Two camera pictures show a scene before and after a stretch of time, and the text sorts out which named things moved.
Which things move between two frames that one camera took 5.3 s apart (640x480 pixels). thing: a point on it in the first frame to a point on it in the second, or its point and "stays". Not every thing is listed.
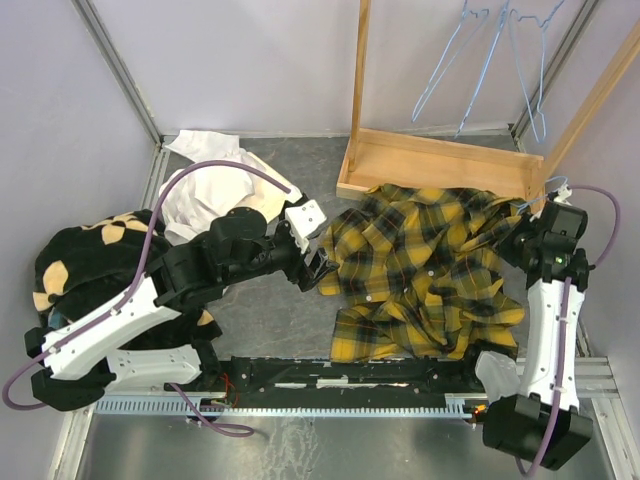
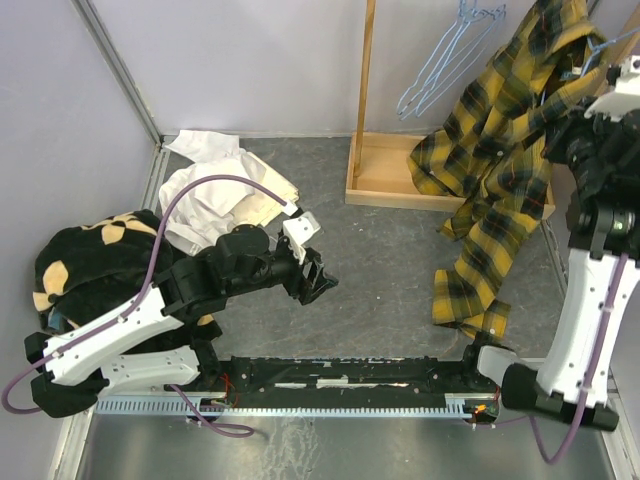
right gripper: [504, 239] to [561, 129]
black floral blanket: [80, 270] stays
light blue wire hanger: [547, 191] to [596, 47]
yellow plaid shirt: [422, 272] to [489, 161]
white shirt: [200, 195] stays
